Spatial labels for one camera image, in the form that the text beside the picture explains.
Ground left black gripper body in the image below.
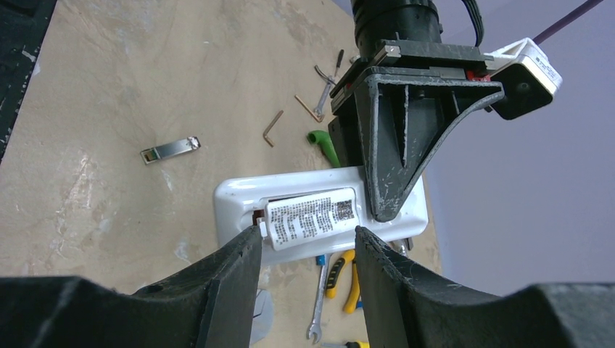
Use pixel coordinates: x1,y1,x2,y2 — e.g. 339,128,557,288
329,39,492,166

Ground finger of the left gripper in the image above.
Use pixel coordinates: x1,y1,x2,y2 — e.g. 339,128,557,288
354,67,505,223

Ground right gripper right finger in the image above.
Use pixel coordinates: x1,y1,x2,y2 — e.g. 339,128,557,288
355,226,614,347

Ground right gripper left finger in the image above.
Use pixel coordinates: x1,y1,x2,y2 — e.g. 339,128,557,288
1,226,262,347

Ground white remote control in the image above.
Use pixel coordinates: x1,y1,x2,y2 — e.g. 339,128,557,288
213,167,429,266

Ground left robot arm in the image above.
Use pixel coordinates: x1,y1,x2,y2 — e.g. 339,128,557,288
329,1,505,223

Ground green plastic faucet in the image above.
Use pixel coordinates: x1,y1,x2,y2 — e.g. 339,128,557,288
307,130,341,168

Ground small black screwdriver bit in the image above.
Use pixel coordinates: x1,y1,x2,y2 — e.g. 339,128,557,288
334,49,344,78

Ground silver combination wrench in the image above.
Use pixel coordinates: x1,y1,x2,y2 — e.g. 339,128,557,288
307,254,331,344

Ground silver metal transceiver module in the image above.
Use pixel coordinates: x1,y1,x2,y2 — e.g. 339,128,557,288
140,136,201,165

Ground yellow handled screwdriver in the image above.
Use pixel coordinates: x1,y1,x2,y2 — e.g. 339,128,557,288
321,341,370,348

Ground yellow handled pliers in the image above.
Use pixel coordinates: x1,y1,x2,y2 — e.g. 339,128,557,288
324,249,361,315

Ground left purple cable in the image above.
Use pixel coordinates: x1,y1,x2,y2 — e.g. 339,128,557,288
532,0,606,45

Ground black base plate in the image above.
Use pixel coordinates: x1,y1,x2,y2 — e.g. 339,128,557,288
1,0,57,156

